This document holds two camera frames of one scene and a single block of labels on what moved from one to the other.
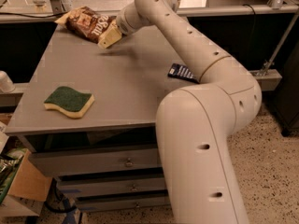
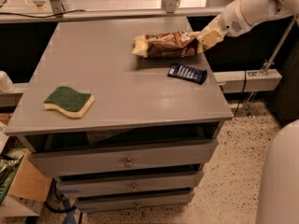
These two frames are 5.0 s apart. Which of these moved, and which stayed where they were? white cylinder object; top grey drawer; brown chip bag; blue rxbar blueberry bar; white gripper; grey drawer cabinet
Moved: brown chip bag; white gripper
Stayed: white cylinder object; grey drawer cabinet; blue rxbar blueberry bar; top grey drawer
